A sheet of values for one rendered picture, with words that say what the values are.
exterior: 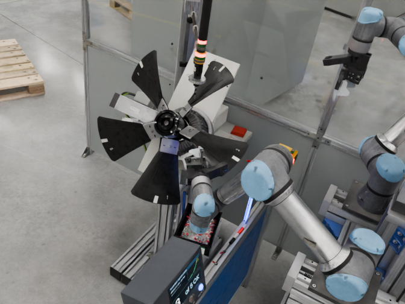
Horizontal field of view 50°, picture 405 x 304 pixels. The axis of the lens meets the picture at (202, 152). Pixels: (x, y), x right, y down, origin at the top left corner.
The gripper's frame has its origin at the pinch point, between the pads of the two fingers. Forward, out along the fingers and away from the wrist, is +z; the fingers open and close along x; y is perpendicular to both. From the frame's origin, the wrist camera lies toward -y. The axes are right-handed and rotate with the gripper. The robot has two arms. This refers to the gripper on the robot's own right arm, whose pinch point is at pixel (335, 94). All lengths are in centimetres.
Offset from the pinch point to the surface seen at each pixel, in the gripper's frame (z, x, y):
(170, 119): 24, -29, -59
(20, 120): 148, 42, -254
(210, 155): 31, -32, -35
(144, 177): 46, -45, -59
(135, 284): 25, -104, -19
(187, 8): -6, 21, -85
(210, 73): 9, -5, -55
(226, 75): 4.9, -9.8, -44.7
